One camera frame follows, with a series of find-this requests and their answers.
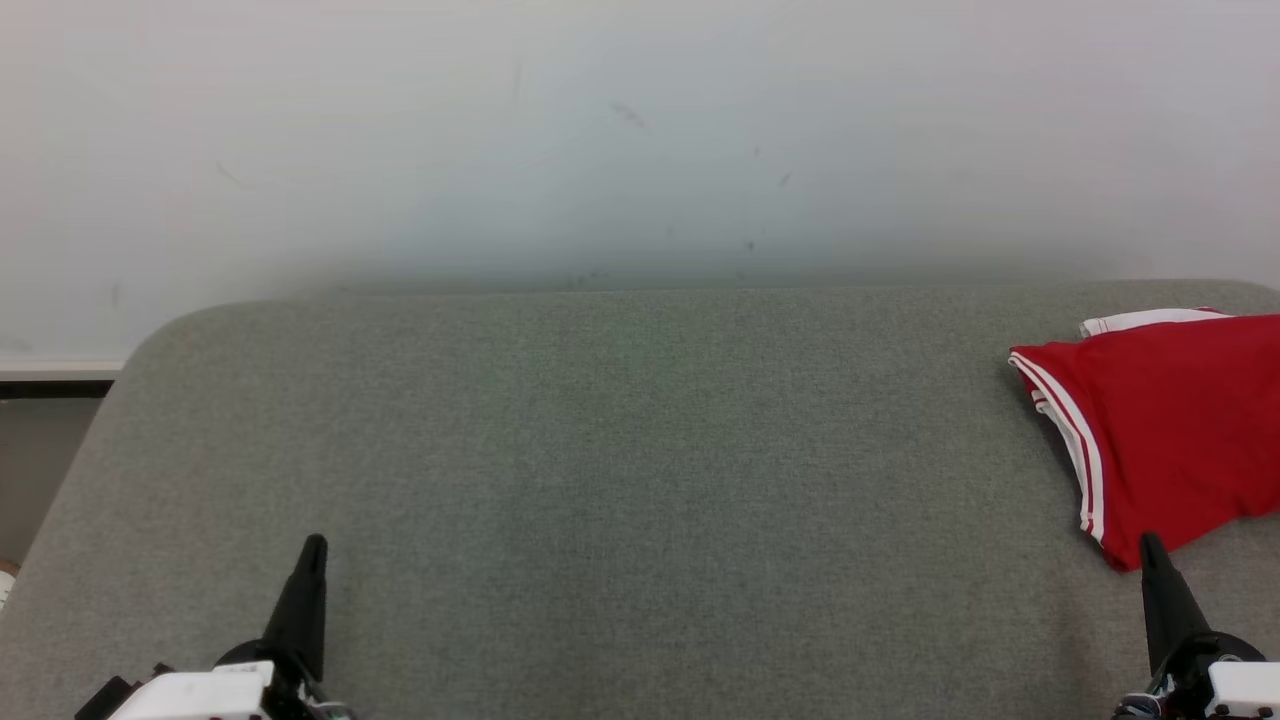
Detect red garment broad white band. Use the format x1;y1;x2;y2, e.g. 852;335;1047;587
1078;306;1234;340

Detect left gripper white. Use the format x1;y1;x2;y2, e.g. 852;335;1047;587
105;533;330;720

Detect white and black baseboard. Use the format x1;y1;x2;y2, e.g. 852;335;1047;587
0;357;127;400

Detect red garment thin white stripes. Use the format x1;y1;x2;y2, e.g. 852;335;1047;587
1008;313;1280;574

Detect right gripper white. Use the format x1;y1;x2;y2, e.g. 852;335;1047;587
1120;532;1280;720

